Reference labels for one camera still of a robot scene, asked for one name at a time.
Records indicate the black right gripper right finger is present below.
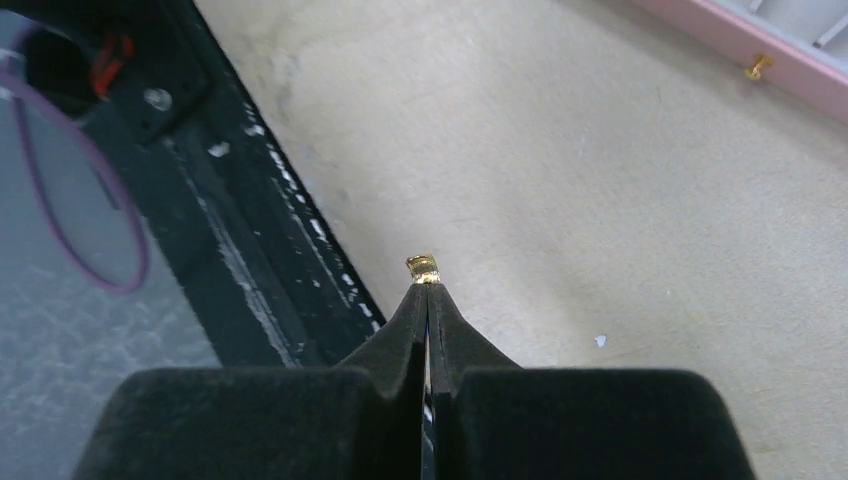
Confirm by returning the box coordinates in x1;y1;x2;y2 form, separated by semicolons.
427;285;755;479

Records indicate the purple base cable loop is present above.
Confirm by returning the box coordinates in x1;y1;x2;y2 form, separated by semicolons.
0;23;151;297

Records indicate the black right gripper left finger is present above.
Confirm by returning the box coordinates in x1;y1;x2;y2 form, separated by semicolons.
74;284;428;479

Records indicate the pink jewelry box drawer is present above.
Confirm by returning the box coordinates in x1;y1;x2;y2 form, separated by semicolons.
636;0;847;123

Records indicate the small gold earring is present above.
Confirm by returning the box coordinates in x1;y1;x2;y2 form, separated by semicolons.
406;254;441;284

